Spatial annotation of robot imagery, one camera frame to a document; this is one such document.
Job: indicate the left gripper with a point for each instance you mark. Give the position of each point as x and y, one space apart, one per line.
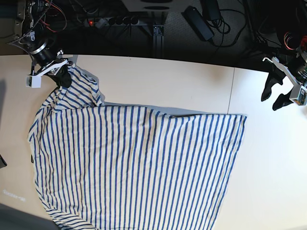
295 70

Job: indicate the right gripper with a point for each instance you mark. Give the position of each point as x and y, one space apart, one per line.
46 58

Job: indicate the blue white striped T-shirt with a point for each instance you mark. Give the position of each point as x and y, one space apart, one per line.
99 167

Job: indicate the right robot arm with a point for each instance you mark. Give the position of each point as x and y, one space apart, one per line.
33 35

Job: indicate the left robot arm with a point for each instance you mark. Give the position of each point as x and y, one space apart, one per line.
296 45

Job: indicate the grey power strip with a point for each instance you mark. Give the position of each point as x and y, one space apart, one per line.
112 21

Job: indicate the black object at table edge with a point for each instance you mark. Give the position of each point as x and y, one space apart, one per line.
2 162

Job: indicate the black power adapter brick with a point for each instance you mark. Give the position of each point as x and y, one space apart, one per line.
198 24

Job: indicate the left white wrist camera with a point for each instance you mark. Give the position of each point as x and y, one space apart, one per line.
298 95

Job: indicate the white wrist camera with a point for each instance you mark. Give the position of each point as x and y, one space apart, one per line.
298 95
33 81

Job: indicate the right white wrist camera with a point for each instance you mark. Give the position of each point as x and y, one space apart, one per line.
33 81

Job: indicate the aluminium frame post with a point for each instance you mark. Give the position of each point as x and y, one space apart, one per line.
158 33

